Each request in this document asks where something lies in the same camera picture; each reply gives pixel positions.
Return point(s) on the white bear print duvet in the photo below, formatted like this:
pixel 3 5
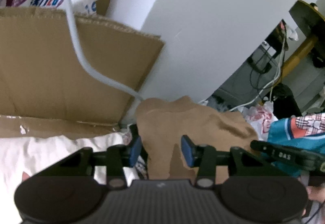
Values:
pixel 23 157

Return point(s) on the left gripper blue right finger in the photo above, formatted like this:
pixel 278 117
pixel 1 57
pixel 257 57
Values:
pixel 204 158

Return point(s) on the person right hand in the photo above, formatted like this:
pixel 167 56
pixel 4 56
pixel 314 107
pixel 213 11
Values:
pixel 316 193

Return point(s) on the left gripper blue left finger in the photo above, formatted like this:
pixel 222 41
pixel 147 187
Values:
pixel 120 156

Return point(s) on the blue patterned cloth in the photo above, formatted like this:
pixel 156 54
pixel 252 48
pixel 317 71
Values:
pixel 305 132

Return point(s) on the white red plastic bag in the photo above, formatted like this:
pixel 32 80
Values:
pixel 260 117

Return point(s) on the dark desk frame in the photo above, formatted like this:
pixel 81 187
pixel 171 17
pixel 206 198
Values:
pixel 305 81

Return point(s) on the brown t-shirt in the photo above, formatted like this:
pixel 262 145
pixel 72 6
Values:
pixel 162 124

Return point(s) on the brown cardboard sheet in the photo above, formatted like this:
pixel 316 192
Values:
pixel 44 90

